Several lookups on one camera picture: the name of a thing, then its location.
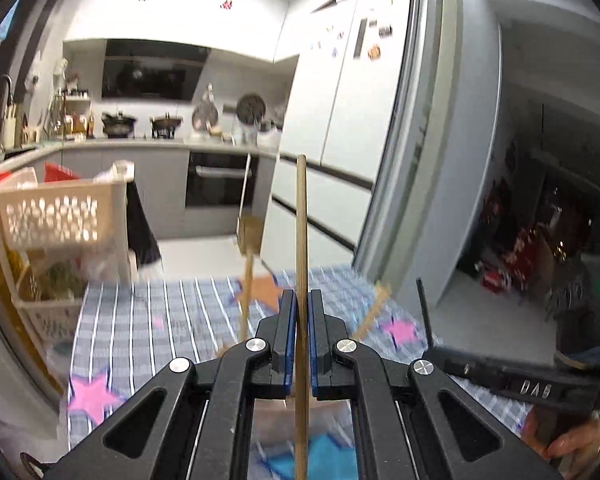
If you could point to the black wok on stove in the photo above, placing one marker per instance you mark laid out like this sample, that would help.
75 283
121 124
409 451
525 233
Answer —
118 126

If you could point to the grey checked star tablecloth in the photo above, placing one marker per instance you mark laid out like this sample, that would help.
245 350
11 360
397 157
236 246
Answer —
124 336

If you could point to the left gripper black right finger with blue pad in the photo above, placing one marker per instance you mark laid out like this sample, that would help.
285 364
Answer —
411 421

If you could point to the black pot on stove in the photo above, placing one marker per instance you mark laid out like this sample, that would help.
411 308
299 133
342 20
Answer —
164 127

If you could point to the white refrigerator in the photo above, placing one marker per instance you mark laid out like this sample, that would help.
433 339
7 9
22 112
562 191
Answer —
338 118

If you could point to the thin brown chopstick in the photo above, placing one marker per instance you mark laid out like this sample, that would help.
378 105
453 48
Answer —
302 366

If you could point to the beige plastic utensil holder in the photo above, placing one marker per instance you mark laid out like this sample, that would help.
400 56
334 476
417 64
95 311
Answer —
274 421

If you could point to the black handled clear spoon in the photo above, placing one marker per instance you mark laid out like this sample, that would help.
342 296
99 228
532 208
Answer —
425 313

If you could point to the black built-in oven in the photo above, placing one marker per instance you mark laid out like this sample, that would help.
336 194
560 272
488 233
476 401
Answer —
220 180

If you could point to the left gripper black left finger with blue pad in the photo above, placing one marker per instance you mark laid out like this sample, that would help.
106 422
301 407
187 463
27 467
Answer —
192 421

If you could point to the black range hood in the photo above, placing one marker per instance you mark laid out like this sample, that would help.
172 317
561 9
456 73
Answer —
151 70

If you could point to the beige flower storage rack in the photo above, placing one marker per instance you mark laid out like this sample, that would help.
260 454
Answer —
58 237

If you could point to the red plastic basket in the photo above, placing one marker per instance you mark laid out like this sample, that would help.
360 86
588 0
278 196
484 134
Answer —
52 173

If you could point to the person's hand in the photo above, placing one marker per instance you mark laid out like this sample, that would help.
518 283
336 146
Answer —
581 443

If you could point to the bamboo chopstick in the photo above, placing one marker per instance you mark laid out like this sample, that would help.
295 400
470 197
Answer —
382 295
245 299

